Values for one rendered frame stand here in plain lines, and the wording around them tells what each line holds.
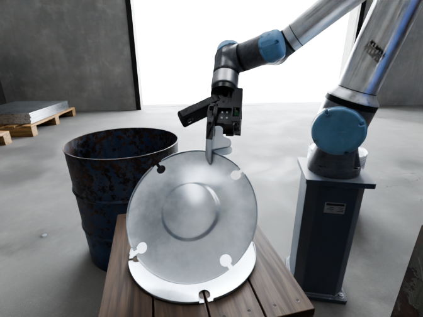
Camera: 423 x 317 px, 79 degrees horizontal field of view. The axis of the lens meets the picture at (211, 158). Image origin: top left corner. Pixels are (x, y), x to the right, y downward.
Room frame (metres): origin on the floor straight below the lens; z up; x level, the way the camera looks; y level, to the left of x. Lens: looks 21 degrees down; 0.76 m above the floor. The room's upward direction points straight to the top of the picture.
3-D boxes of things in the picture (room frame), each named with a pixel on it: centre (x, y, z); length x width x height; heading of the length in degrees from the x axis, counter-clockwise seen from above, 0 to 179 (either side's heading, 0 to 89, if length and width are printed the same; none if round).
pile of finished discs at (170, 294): (0.49, 0.04, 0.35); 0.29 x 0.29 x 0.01
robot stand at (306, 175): (0.74, -0.38, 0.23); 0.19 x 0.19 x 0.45; 80
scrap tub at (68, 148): (0.95, 0.34, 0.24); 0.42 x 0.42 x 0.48
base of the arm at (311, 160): (0.74, -0.38, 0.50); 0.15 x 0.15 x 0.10
